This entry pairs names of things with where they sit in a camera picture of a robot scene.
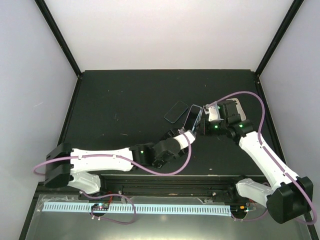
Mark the right black frame post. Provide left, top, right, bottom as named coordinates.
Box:
left=254, top=0, right=306, bottom=77

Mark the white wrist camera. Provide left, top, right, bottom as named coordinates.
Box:
left=174, top=130, right=196, bottom=150
left=203, top=104, right=222, bottom=122

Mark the right circuit board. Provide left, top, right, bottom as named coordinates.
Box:
left=234, top=204, right=257, bottom=213

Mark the black aluminium front rail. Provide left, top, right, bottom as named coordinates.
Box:
left=37, top=174, right=305, bottom=201

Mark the light blue slotted cable duct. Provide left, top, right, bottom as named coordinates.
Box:
left=42, top=202, right=232, bottom=217

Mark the left black frame post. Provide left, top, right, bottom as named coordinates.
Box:
left=34, top=0, right=82, bottom=78

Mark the purple cable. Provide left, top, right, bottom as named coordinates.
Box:
left=32, top=128, right=193, bottom=225
left=204, top=91, right=318, bottom=226

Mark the beige phone case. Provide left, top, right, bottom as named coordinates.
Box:
left=232, top=98, right=247, bottom=121

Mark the teal phone with ring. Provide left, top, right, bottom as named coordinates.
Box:
left=183, top=104, right=203, bottom=133

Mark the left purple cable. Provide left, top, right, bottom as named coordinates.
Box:
left=32, top=128, right=193, bottom=225

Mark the teal phone from blue case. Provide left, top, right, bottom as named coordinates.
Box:
left=164, top=101, right=189, bottom=124

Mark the black frame post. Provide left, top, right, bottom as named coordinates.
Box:
left=254, top=0, right=306, bottom=77
left=34, top=0, right=82, bottom=78

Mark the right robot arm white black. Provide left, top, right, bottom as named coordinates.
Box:
left=203, top=98, right=313, bottom=224

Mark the circuit board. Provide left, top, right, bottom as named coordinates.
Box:
left=91, top=203, right=109, bottom=212
left=234, top=204, right=257, bottom=213

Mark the left circuit board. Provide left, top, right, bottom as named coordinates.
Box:
left=91, top=203, right=109, bottom=212

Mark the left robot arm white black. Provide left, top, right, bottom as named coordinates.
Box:
left=44, top=130, right=196, bottom=200

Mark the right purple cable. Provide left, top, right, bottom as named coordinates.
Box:
left=204, top=91, right=318, bottom=226

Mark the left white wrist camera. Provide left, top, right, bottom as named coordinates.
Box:
left=174, top=130, right=196, bottom=150

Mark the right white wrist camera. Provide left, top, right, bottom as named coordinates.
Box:
left=203, top=104, right=222, bottom=122

